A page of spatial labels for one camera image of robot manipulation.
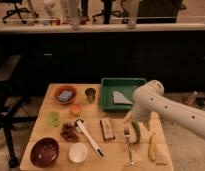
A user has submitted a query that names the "brown wooden block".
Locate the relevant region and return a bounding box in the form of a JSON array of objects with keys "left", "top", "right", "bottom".
[{"left": 100, "top": 118, "right": 115, "bottom": 141}]

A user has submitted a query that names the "yellow corn cob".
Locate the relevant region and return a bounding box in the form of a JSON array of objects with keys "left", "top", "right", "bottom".
[{"left": 148, "top": 134, "right": 157, "bottom": 162}]

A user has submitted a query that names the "black office chair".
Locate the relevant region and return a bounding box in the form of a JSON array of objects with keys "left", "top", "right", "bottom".
[{"left": 0, "top": 56, "right": 36, "bottom": 168}]

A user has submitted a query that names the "green plastic cup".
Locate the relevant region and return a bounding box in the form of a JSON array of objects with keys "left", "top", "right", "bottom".
[{"left": 46, "top": 111, "right": 60, "bottom": 127}]

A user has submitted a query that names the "grey cloth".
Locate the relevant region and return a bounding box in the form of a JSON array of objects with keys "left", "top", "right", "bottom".
[{"left": 113, "top": 91, "right": 132, "bottom": 105}]

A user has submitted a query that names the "brown dried fruit pile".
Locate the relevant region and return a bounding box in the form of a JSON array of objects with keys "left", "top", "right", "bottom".
[{"left": 60, "top": 123, "right": 79, "bottom": 143}]

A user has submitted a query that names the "metal cup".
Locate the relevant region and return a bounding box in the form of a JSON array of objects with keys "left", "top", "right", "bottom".
[{"left": 85, "top": 88, "right": 96, "bottom": 103}]

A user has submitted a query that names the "small white bowl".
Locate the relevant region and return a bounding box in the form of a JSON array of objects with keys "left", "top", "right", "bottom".
[{"left": 69, "top": 143, "right": 88, "bottom": 163}]

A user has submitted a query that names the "orange bowl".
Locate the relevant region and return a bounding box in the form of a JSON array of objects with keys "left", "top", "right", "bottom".
[{"left": 54, "top": 85, "right": 77, "bottom": 105}]

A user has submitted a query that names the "blue sponge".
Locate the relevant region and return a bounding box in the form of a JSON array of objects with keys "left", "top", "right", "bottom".
[{"left": 58, "top": 90, "right": 73, "bottom": 101}]

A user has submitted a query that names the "green plastic tray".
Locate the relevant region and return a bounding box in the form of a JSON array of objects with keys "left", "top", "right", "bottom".
[{"left": 100, "top": 78, "right": 146, "bottom": 113}]

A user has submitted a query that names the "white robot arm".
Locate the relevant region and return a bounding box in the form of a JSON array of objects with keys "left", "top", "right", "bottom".
[{"left": 123, "top": 80, "right": 205, "bottom": 140}]

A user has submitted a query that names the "purple bowl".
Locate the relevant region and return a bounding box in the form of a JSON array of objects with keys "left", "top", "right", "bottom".
[{"left": 30, "top": 137, "right": 59, "bottom": 168}]

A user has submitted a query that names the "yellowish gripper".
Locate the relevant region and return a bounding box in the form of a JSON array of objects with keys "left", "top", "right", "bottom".
[{"left": 123, "top": 112, "right": 141, "bottom": 144}]

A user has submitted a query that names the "silver metal fork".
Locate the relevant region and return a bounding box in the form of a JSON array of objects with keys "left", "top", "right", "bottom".
[{"left": 124, "top": 127, "right": 135, "bottom": 165}]

